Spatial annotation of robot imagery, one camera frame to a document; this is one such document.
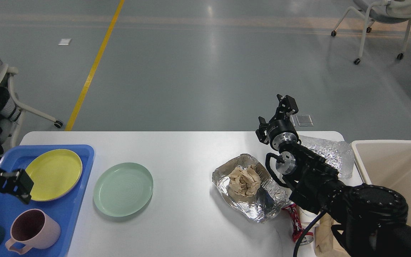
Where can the crumpled aluminium foil tray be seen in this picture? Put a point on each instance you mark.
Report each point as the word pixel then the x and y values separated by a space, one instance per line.
pixel 269 199

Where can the mint green plate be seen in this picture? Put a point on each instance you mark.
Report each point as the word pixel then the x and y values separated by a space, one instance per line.
pixel 123 189

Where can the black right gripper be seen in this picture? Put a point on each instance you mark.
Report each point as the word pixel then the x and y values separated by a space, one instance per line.
pixel 280 129

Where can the crumpled clear plastic container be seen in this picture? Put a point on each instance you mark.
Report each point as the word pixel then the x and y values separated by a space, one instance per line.
pixel 338 154

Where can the red snack wrapper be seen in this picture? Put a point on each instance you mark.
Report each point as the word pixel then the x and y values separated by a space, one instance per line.
pixel 295 221

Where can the pink mug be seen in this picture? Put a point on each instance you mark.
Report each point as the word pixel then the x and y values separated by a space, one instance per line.
pixel 32 229

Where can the blue plastic tray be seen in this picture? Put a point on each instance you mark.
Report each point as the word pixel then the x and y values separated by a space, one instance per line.
pixel 64 210

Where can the crumpled brown paper ball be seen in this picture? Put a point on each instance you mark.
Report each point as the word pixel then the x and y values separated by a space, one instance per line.
pixel 244 181

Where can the brown paper bag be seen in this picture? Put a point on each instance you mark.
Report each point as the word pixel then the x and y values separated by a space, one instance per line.
pixel 326 244

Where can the beige plastic bin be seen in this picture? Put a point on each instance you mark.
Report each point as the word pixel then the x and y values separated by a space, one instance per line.
pixel 385 163

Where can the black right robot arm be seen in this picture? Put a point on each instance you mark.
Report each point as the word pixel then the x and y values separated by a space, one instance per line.
pixel 371 219

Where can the grey office chair right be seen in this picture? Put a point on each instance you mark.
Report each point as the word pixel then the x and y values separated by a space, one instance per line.
pixel 381 11

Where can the yellow plate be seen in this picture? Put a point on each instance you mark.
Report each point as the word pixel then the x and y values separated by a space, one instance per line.
pixel 54 173

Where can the white paper cup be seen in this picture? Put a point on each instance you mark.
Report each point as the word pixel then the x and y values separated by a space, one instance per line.
pixel 306 218

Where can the white office chair left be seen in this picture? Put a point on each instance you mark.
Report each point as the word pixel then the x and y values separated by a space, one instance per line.
pixel 7 74

